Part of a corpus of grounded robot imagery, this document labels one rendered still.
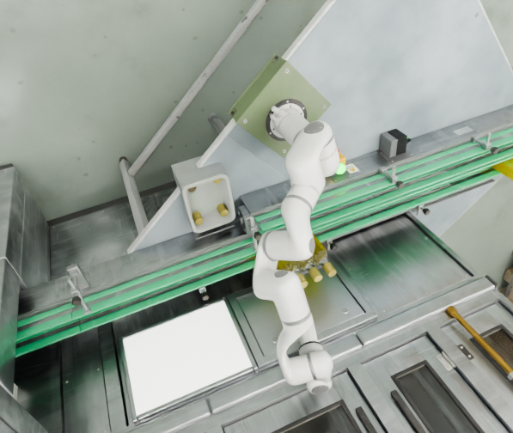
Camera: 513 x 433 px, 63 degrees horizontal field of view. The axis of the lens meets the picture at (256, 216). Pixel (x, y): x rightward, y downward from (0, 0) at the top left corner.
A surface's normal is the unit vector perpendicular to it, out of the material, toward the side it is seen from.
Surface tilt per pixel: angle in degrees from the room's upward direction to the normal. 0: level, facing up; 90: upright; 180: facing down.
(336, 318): 90
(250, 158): 0
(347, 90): 0
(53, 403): 90
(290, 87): 1
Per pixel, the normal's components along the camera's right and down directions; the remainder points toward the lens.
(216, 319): -0.11, -0.76
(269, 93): 0.36, 0.59
